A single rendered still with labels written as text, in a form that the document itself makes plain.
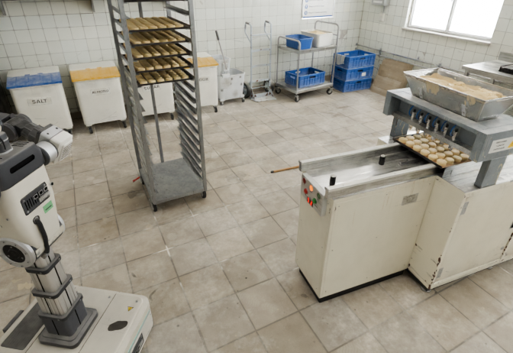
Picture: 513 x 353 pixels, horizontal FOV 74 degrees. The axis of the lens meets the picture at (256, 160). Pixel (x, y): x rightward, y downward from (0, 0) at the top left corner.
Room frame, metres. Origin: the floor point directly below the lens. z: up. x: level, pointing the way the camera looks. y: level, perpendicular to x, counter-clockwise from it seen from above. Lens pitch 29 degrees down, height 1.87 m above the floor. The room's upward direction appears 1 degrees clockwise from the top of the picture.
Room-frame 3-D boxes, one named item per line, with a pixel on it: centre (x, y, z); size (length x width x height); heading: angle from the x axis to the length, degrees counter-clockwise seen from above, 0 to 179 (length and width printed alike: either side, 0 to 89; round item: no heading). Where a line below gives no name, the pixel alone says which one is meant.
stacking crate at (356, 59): (6.00, -1.67, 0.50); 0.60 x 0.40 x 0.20; 120
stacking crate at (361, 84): (6.00, -1.67, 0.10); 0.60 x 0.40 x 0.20; 115
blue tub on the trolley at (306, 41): (5.50, -0.64, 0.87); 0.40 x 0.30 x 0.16; 31
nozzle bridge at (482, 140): (1.88, -1.13, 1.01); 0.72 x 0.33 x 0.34; 21
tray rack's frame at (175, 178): (2.71, 0.80, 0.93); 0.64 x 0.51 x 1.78; 28
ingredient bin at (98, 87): (4.28, 2.06, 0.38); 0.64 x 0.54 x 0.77; 28
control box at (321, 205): (1.57, -0.32, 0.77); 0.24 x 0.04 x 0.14; 21
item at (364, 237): (1.70, -0.66, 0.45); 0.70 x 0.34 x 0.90; 111
